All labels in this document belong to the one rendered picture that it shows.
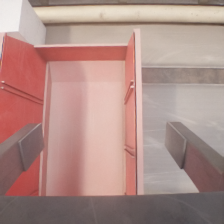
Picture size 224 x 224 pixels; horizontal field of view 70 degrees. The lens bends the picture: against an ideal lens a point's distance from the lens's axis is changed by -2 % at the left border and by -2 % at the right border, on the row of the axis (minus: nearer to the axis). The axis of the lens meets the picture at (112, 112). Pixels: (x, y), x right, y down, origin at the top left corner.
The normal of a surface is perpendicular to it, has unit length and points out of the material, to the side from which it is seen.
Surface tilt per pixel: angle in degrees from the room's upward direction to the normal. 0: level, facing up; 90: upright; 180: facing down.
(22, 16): 90
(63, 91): 0
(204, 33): 0
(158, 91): 0
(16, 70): 88
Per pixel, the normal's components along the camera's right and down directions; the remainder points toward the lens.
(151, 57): -0.03, -0.14
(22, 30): 1.00, 0.00
